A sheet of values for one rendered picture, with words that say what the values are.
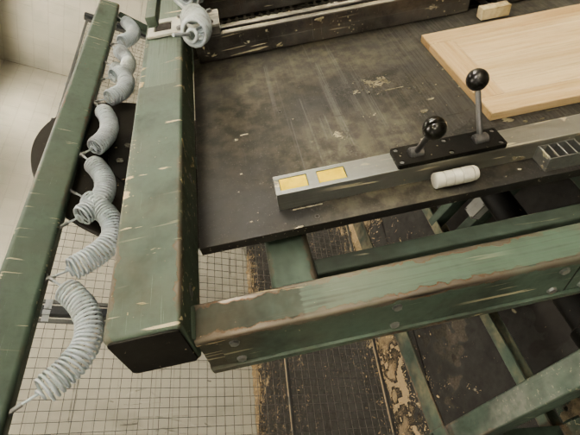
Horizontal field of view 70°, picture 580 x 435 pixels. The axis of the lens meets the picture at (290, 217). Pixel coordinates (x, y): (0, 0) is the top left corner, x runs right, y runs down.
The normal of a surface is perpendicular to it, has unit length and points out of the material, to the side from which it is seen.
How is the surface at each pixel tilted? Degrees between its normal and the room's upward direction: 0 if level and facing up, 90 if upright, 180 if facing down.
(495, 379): 0
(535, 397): 0
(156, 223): 60
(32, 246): 90
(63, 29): 90
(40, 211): 90
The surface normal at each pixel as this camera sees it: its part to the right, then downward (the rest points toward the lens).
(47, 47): 0.11, 0.81
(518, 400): -0.91, -0.15
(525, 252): -0.11, -0.66
